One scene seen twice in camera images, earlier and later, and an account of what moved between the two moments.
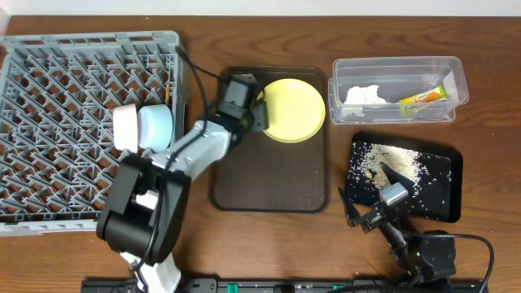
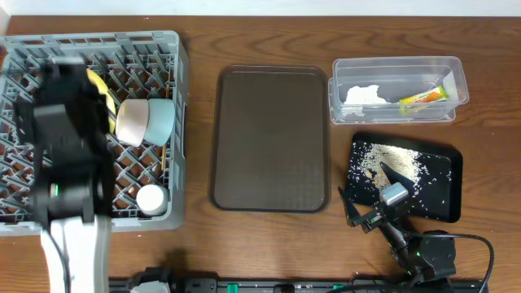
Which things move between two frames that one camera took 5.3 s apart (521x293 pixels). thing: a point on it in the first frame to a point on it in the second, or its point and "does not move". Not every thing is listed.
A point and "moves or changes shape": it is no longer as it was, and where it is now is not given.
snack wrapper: [413, 105] does not move
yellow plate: [296, 110] to [101, 87]
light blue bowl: [155, 127] moves or changes shape
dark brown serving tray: [262, 172] does not move
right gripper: [373, 216] does not move
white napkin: [357, 98] does not move
